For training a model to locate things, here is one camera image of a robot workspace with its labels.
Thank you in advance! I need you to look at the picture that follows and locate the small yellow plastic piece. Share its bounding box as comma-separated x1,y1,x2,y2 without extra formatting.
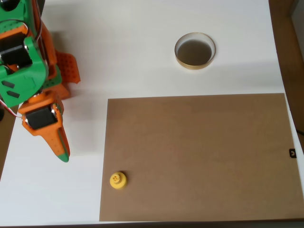
109,171,129,190

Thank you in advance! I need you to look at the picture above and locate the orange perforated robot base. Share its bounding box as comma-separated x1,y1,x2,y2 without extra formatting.
54,49,82,99

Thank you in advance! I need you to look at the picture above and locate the shallow gold-rimmed round bowl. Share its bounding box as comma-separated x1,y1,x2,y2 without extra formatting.
174,32,217,71

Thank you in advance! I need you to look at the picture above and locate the brown rectangular board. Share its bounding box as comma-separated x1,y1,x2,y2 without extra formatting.
99,93,304,223

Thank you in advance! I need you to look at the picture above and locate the white red black servo cable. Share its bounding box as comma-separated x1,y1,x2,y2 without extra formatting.
0,96,24,118

